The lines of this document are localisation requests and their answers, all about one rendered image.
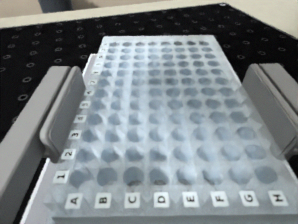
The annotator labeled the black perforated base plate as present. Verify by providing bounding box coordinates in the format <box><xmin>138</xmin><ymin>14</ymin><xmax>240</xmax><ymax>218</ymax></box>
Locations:
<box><xmin>0</xmin><ymin>2</ymin><xmax>298</xmax><ymax>144</ymax></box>

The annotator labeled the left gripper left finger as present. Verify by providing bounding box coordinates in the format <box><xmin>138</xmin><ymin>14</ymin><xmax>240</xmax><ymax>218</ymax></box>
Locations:
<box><xmin>0</xmin><ymin>66</ymin><xmax>86</xmax><ymax>224</ymax></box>

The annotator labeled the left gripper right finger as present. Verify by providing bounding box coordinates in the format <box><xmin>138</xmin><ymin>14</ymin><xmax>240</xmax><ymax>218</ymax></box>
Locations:
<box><xmin>242</xmin><ymin>63</ymin><xmax>298</xmax><ymax>160</ymax></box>

